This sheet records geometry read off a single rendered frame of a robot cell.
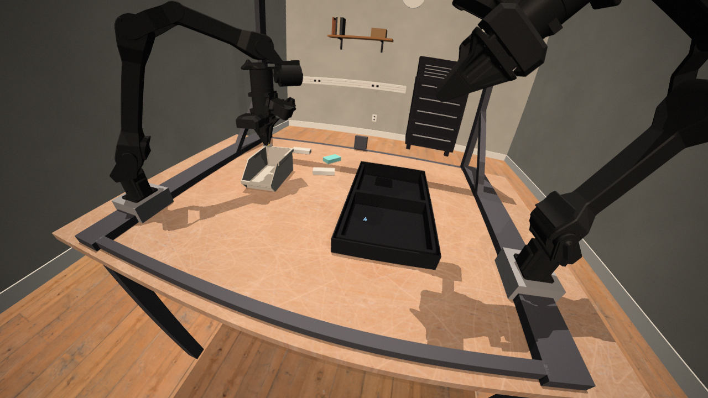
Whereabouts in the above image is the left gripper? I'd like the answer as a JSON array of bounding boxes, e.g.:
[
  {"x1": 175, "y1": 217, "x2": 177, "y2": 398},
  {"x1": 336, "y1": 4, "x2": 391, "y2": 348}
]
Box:
[{"x1": 436, "y1": 0, "x2": 566, "y2": 102}]

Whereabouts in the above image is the teal rectangular block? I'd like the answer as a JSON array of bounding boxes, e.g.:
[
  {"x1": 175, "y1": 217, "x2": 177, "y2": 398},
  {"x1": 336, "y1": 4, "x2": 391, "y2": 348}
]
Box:
[{"x1": 323, "y1": 154, "x2": 341, "y2": 164}]

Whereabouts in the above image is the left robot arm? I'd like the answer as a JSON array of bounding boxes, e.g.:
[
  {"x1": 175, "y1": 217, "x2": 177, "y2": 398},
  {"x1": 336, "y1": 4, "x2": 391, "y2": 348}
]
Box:
[{"x1": 514, "y1": 0, "x2": 708, "y2": 284}]

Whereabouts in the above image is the white open-top bin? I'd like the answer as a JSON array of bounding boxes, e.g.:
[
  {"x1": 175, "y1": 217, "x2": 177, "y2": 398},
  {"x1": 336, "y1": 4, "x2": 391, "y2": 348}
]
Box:
[{"x1": 241, "y1": 146, "x2": 294, "y2": 192}]

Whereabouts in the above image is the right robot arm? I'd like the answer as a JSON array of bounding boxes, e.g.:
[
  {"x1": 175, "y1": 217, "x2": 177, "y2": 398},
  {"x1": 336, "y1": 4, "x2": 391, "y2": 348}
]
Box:
[{"x1": 110, "y1": 1, "x2": 303, "y2": 203}]

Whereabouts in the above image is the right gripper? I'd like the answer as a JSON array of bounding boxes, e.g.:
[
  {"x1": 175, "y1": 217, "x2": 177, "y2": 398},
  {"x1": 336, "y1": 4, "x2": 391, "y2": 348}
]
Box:
[{"x1": 236, "y1": 87, "x2": 280, "y2": 145}]

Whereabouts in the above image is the black metal frame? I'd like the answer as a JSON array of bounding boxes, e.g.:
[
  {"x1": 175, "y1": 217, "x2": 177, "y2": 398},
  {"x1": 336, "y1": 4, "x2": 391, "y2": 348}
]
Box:
[{"x1": 232, "y1": 0, "x2": 493, "y2": 195}]

